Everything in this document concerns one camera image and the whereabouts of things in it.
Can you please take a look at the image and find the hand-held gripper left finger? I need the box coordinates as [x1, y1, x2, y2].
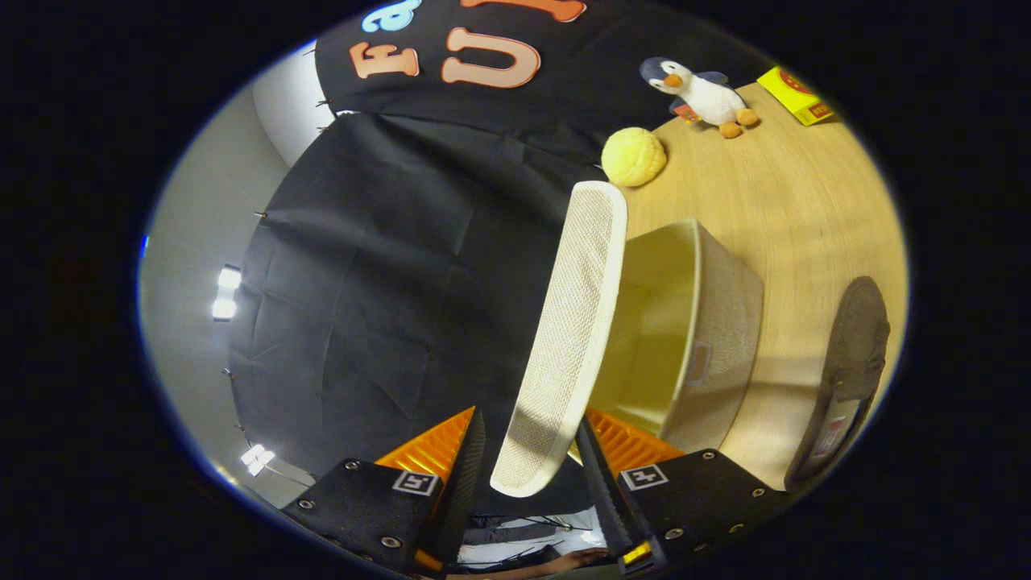
[280, 406, 488, 577]

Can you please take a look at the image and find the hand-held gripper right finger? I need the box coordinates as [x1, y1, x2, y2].
[573, 408, 797, 577]

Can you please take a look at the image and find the beige storage box lid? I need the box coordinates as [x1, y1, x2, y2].
[490, 181, 629, 499]

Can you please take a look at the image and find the beige fabric storage box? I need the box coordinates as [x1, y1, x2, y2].
[592, 217, 764, 454]

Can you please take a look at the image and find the brown fuzzy shoe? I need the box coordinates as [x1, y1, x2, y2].
[784, 276, 892, 493]

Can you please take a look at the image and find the ceiling light panel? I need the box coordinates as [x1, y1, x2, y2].
[211, 266, 242, 321]
[240, 443, 276, 478]

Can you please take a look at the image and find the black backdrop cloth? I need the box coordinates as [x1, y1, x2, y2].
[228, 0, 774, 516]

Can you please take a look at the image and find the yellow round bun toy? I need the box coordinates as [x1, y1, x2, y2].
[601, 126, 668, 189]

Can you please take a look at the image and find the penguin plush toy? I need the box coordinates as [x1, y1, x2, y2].
[640, 56, 760, 139]

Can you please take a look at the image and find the yellow book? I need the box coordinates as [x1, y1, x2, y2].
[756, 66, 836, 127]

